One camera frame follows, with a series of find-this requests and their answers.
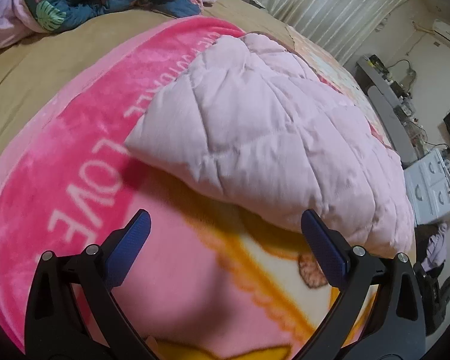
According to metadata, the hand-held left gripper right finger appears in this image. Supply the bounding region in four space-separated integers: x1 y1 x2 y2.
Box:
301 208 427 360

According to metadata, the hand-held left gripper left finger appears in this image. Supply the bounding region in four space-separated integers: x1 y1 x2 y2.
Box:
24 209 162 360

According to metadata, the pink quilted jacket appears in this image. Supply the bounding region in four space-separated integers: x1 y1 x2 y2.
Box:
124 33 415 259

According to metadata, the lilac clothes pile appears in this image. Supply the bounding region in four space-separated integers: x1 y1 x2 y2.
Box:
425 223 450 271

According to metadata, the pink printed blanket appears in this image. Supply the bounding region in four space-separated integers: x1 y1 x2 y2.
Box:
0 17 398 360

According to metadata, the white drawer cabinet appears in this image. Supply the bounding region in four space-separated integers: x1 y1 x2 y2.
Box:
403 150 450 226

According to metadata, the grey desk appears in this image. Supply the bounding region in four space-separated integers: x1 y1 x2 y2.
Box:
356 55 421 167

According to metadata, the patterned peach mattress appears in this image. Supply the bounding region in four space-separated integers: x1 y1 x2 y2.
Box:
285 26 398 151

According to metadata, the tan bed sheet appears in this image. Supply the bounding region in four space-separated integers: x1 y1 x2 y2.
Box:
0 0 297 181

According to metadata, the white curtain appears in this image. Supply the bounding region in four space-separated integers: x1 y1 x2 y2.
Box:
240 0 424 64

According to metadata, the light pink bedding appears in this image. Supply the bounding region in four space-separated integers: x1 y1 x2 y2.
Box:
0 0 36 49

